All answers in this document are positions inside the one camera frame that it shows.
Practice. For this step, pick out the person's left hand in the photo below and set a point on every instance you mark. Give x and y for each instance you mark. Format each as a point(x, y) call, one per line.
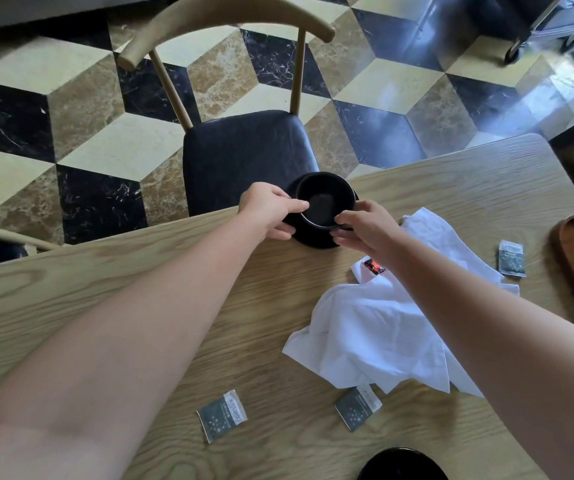
point(264, 207)

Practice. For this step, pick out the person's right hand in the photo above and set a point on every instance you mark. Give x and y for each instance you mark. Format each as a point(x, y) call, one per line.
point(369, 229)

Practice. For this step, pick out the person's left thumb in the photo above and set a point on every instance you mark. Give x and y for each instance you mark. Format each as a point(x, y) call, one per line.
point(294, 206)

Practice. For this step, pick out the person's right thumb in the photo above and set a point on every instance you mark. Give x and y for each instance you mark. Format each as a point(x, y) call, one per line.
point(351, 215)

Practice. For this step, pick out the black cup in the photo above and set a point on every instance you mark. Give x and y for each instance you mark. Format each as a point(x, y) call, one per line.
point(326, 199)

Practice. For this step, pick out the black saucer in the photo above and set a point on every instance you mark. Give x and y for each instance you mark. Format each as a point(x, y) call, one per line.
point(312, 234)

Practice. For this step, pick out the person's right forearm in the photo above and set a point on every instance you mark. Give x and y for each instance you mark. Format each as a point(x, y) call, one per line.
point(506, 344)

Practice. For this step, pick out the person's left forearm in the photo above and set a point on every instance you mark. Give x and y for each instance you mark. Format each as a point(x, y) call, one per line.
point(102, 354)

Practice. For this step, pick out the small red and black packet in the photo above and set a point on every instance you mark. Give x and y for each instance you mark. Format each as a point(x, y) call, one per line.
point(374, 267)

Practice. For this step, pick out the wooden chair with black seat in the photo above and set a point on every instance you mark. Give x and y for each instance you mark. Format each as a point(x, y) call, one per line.
point(237, 129)

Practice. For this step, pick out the white cloth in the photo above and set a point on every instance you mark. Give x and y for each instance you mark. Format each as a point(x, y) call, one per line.
point(392, 314)

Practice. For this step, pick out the grey sachet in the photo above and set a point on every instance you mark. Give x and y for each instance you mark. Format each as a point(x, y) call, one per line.
point(511, 258)
point(358, 407)
point(222, 415)

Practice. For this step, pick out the black round dish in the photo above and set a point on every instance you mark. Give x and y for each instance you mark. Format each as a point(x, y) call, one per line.
point(401, 465)

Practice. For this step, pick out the metal trolley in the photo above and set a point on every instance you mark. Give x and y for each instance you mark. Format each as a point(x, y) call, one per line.
point(551, 24)

